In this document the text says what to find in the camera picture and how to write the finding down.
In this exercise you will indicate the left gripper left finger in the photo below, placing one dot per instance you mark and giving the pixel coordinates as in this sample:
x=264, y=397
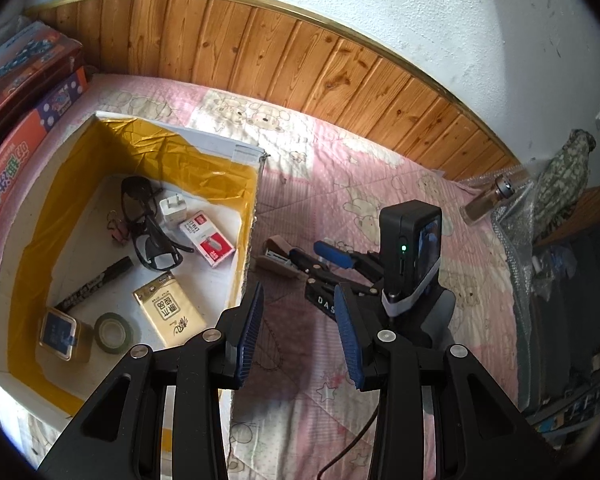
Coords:
x=240, y=328

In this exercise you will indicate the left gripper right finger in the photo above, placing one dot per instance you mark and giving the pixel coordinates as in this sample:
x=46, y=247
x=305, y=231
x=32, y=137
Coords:
x=359, y=319

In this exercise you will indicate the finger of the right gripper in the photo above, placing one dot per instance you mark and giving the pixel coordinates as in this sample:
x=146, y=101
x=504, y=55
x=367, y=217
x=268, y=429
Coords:
x=308, y=265
x=333, y=254

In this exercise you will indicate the beige stapler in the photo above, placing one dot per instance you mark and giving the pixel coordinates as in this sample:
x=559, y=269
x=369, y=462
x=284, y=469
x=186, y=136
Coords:
x=276, y=257

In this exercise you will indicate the cream card box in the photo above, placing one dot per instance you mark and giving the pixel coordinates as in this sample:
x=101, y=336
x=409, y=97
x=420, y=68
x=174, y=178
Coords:
x=173, y=316

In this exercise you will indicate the red white staples box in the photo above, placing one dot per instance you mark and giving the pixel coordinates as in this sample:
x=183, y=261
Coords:
x=207, y=238

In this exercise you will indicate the black safety glasses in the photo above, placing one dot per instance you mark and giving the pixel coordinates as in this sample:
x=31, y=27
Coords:
x=154, y=249

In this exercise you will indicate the green tape roll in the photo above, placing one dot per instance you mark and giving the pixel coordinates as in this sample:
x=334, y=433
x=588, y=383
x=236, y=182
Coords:
x=114, y=334

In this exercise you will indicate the black marker pen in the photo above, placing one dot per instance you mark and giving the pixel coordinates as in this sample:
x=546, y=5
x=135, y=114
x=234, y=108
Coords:
x=88, y=289

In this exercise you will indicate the white power adapter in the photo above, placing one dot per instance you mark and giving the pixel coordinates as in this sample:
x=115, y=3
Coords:
x=174, y=209

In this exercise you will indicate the pink binder clip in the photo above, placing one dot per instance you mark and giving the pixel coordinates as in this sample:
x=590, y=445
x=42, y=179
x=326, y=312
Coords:
x=117, y=228

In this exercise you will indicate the gold tin box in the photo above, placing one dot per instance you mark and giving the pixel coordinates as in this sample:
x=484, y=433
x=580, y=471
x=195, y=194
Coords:
x=66, y=337

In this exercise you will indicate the pink cartoon quilt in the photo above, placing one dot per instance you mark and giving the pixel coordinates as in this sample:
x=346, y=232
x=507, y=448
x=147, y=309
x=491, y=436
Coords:
x=299, y=416

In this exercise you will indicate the white cardboard box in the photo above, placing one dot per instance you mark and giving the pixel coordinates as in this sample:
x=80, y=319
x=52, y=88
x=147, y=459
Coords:
x=54, y=239

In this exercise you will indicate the glass jar metal lid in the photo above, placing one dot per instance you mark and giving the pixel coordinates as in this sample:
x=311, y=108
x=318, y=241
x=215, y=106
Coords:
x=500, y=190

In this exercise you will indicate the clear bubble wrap bag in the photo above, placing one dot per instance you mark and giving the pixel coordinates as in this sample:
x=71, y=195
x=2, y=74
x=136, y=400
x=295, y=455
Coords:
x=512, y=221

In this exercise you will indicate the camouflage cloth bundle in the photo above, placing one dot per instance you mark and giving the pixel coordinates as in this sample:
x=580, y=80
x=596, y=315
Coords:
x=562, y=183

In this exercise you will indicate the red toy box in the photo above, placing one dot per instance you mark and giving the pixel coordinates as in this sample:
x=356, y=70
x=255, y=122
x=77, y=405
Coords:
x=27, y=136

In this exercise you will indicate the dark toy box stack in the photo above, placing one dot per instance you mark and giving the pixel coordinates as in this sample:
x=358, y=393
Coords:
x=32, y=62

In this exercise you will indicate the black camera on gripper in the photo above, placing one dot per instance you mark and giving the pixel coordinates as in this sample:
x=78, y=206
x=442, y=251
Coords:
x=410, y=253

